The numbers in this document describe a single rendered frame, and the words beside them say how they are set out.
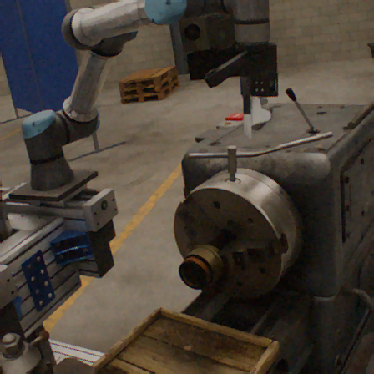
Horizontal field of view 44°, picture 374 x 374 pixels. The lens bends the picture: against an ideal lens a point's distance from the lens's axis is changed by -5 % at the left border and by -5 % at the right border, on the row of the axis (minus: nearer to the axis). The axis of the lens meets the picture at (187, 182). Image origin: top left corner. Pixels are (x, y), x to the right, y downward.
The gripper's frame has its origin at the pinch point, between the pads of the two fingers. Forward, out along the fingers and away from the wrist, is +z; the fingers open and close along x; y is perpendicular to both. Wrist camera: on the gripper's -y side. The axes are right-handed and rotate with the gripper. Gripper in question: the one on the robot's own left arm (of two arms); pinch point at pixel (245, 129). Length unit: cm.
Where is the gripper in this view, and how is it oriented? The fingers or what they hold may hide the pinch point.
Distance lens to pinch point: 111.3
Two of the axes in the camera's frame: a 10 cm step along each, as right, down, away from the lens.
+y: 9.9, -0.2, -1.1
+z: 0.7, 9.1, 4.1
